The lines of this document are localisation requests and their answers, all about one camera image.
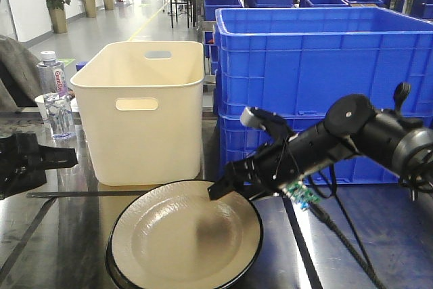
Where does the clear water bottle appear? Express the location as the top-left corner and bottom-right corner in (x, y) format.
(37, 50), (76, 139)

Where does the white paper cup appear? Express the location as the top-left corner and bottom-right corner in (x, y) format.
(35, 93), (56, 124)

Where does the lower blue plastic crate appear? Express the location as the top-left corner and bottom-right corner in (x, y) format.
(220, 108), (432, 187)

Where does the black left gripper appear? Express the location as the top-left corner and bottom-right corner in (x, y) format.
(1, 133), (78, 200)

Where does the beige plate black rim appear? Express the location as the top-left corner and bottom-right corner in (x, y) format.
(105, 240), (138, 289)
(110, 180), (263, 288)

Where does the black braided cable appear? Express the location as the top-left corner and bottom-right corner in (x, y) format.
(309, 166), (388, 289)

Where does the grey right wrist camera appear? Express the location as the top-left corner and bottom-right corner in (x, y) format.
(240, 106), (267, 131)

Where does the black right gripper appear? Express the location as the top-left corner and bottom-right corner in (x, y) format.
(208, 141), (303, 200)

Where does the large blue plastic crate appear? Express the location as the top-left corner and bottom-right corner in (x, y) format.
(214, 7), (432, 116)

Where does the green circuit board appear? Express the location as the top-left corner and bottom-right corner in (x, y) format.
(283, 181), (321, 211)

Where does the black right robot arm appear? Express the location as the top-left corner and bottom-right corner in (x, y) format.
(208, 83), (432, 200)

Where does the potted plant in tan pot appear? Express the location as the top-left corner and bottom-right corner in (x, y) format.
(45, 0), (71, 34)

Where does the cream plastic storage bin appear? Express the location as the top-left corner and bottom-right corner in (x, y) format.
(70, 41), (204, 186)

